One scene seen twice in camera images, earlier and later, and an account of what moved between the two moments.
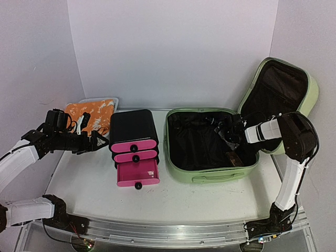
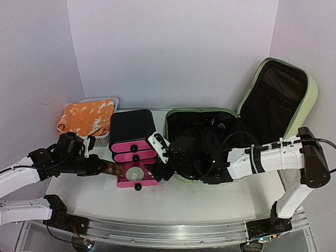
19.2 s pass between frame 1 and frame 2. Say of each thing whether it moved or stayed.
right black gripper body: moved
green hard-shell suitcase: stayed
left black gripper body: moved
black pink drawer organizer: stayed
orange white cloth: stayed
